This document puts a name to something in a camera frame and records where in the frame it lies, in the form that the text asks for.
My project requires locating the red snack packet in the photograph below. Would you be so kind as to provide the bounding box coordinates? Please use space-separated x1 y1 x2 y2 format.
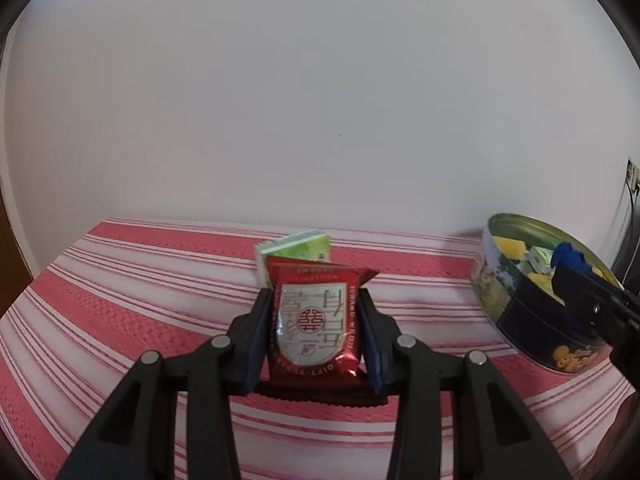
265 255 378 390

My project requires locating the small green tissue pack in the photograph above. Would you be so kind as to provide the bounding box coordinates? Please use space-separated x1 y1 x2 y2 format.
254 230 331 288

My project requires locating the brown wooden door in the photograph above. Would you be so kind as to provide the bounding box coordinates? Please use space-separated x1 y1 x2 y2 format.
0 184 34 314

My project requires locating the black power cable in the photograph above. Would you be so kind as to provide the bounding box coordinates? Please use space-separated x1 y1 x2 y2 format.
621 181 640 221

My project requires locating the large green tissue pack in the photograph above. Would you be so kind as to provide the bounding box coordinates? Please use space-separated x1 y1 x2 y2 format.
520 246 553 274

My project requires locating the yellow sponge green backing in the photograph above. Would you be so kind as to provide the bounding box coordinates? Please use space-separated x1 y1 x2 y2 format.
492 236 527 261

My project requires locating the round metal cookie tin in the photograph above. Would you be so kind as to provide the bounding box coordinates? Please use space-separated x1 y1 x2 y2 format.
471 214 622 374

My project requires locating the pink striped bed cover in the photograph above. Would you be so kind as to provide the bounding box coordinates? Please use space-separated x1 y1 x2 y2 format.
1 219 632 479

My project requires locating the wall power outlet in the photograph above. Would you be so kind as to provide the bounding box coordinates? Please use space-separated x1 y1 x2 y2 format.
626 159 640 194

